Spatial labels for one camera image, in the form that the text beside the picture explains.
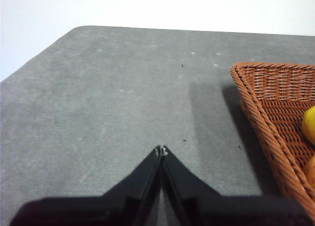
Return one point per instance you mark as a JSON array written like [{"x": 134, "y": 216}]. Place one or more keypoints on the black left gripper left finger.
[{"x": 103, "y": 211}]

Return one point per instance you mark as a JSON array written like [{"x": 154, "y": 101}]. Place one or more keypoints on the brown wicker basket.
[{"x": 275, "y": 107}]

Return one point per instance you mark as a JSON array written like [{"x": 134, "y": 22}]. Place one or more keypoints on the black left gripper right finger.
[{"x": 221, "y": 211}]

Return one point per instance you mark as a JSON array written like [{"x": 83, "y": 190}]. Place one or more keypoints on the red apple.
[{"x": 310, "y": 170}]

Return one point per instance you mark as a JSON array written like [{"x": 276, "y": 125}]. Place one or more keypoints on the yellow lemon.
[{"x": 309, "y": 126}]

